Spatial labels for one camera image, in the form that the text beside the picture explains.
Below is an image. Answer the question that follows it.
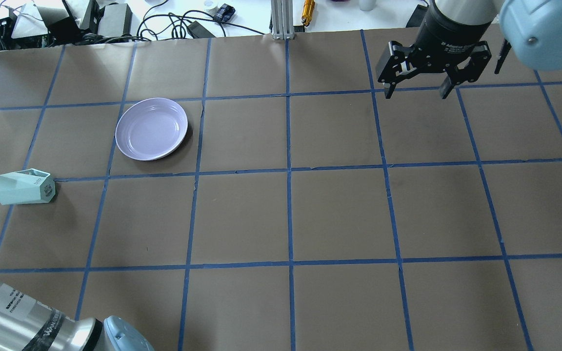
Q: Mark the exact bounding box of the black power adapter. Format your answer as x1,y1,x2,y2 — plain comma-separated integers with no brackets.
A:
186,21,216,39

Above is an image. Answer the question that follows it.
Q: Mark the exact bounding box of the lavender plate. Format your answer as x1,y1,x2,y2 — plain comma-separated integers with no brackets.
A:
115,97,189,161

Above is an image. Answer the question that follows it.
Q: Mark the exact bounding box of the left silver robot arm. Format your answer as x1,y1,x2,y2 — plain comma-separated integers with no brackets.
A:
0,169,153,351

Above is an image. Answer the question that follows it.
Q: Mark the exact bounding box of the yellow handled tool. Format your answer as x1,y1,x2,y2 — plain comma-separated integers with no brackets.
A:
301,0,315,27

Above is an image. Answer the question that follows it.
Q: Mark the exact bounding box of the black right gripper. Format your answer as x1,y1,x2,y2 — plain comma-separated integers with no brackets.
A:
376,0,498,99

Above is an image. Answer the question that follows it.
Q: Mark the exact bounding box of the mint green angular cup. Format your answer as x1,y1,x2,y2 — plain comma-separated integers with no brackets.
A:
0,168,57,205

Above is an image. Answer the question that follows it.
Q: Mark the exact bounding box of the aluminium frame post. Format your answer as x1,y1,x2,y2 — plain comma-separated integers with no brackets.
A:
270,0,295,40

